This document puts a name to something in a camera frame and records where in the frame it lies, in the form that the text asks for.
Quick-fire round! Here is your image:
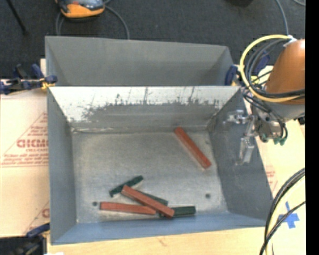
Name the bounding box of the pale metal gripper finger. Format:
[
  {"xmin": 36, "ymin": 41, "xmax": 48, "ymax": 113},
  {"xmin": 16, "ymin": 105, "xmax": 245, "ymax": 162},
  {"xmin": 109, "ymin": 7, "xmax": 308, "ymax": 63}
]
[
  {"xmin": 238, "ymin": 135, "xmax": 255, "ymax": 166},
  {"xmin": 222, "ymin": 109, "xmax": 247, "ymax": 125}
]

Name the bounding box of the red-brown flat block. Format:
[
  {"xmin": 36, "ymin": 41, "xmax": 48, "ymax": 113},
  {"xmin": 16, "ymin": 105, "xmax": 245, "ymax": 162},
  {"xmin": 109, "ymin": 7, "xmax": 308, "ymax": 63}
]
[
  {"xmin": 99, "ymin": 201, "xmax": 157, "ymax": 216},
  {"xmin": 120, "ymin": 184, "xmax": 175, "ymax": 219},
  {"xmin": 173, "ymin": 126, "xmax": 213, "ymax": 170}
]

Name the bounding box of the dark green flat block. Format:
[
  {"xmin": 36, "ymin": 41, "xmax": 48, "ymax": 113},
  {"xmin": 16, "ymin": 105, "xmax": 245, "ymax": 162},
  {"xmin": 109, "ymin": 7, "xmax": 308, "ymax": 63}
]
[
  {"xmin": 159, "ymin": 205, "xmax": 197, "ymax": 218},
  {"xmin": 108, "ymin": 175, "xmax": 145, "ymax": 198},
  {"xmin": 138, "ymin": 190, "xmax": 169, "ymax": 207}
]

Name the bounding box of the grey metal bin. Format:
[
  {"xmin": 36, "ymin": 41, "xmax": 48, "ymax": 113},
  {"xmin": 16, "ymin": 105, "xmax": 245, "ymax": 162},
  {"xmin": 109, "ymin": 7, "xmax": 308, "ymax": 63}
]
[{"xmin": 44, "ymin": 35, "xmax": 274, "ymax": 245}]

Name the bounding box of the brown cardboard board, red print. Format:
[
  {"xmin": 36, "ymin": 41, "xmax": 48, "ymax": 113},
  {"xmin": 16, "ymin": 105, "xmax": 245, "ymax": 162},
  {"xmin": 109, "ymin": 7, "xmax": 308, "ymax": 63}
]
[{"xmin": 0, "ymin": 58, "xmax": 306, "ymax": 239}]

